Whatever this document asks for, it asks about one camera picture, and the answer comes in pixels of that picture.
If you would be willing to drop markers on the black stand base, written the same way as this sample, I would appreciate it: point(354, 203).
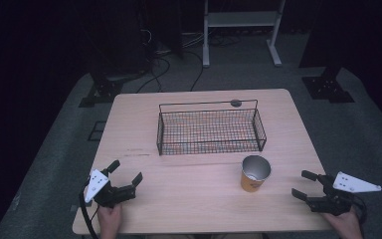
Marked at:
point(328, 88)
point(104, 91)

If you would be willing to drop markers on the black square floor frame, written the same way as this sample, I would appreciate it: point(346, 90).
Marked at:
point(93, 139)

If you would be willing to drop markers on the orange metal cup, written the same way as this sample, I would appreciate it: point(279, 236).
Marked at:
point(249, 184)

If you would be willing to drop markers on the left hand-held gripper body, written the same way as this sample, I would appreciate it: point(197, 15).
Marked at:
point(109, 194)

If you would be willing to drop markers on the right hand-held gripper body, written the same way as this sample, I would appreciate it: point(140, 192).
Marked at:
point(335, 200)

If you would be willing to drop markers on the person's right hand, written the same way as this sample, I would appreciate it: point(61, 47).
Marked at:
point(346, 225)

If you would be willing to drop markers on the small dark round disc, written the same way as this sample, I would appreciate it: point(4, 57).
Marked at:
point(235, 103)

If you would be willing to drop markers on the white metal stand frame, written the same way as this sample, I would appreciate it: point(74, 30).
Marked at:
point(238, 19)

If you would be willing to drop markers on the person's left hand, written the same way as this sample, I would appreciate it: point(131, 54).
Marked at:
point(110, 220)

